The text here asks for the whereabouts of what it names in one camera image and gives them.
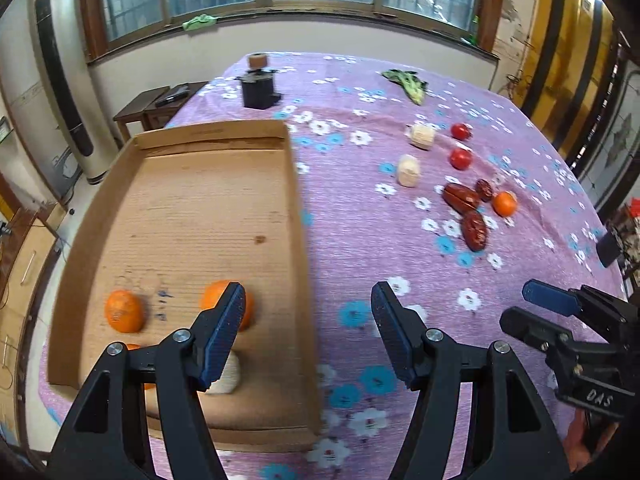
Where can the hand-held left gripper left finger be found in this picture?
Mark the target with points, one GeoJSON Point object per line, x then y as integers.
{"type": "Point", "coordinates": [220, 345]}

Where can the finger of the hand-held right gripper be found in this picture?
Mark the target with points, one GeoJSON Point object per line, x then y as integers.
{"type": "Point", "coordinates": [550, 297]}
{"type": "Point", "coordinates": [530, 327]}

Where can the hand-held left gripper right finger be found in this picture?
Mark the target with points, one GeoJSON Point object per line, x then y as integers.
{"type": "Point", "coordinates": [395, 345]}

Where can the red date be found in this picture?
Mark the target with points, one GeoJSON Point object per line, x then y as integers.
{"type": "Point", "coordinates": [460, 195]}
{"type": "Point", "coordinates": [484, 189]}
{"type": "Point", "coordinates": [475, 230]}

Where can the orange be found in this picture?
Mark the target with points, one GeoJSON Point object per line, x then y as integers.
{"type": "Point", "coordinates": [212, 296]}
{"type": "Point", "coordinates": [505, 203]}
{"type": "Point", "coordinates": [133, 346]}
{"type": "Point", "coordinates": [124, 311]}

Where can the shallow cardboard box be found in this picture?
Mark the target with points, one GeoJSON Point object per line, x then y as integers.
{"type": "Point", "coordinates": [200, 210]}

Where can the red tomato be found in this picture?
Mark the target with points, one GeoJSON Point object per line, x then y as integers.
{"type": "Point", "coordinates": [460, 158]}
{"type": "Point", "coordinates": [461, 131]}

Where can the white round bun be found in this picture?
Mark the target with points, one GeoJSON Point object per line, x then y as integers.
{"type": "Point", "coordinates": [422, 136]}
{"type": "Point", "coordinates": [230, 372]}
{"type": "Point", "coordinates": [408, 170]}

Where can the person's right hand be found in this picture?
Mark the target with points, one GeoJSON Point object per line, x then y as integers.
{"type": "Point", "coordinates": [577, 442]}

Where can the black box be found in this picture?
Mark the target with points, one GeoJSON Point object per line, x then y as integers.
{"type": "Point", "coordinates": [611, 249]}

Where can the purple floral tablecloth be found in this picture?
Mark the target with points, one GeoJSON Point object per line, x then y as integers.
{"type": "Point", "coordinates": [375, 185]}

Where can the low wooden cabinet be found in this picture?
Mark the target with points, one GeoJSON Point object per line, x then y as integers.
{"type": "Point", "coordinates": [25, 280]}

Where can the yellow wooden door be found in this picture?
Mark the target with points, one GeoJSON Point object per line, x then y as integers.
{"type": "Point", "coordinates": [565, 60]}

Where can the small wooden side table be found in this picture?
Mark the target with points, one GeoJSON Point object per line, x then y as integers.
{"type": "Point", "coordinates": [145, 107]}

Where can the black flat gadget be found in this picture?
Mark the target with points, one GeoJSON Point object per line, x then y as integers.
{"type": "Point", "coordinates": [172, 95]}

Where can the green leafy vegetable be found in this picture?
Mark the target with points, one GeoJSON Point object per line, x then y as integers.
{"type": "Point", "coordinates": [407, 85]}

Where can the black device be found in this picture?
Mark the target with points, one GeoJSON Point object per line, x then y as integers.
{"type": "Point", "coordinates": [257, 90]}

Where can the brown tape roll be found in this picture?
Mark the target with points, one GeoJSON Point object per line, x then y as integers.
{"type": "Point", "coordinates": [257, 61]}

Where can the green cloth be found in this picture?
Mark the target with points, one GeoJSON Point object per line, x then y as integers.
{"type": "Point", "coordinates": [200, 21]}

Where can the standing air conditioner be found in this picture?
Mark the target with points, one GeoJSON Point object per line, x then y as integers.
{"type": "Point", "coordinates": [70, 35]}

